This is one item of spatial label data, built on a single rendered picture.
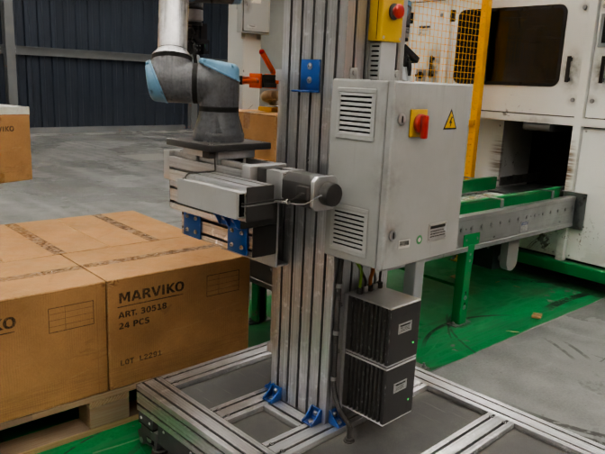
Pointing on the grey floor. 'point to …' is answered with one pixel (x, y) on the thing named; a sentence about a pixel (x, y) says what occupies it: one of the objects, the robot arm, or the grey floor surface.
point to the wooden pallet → (28, 444)
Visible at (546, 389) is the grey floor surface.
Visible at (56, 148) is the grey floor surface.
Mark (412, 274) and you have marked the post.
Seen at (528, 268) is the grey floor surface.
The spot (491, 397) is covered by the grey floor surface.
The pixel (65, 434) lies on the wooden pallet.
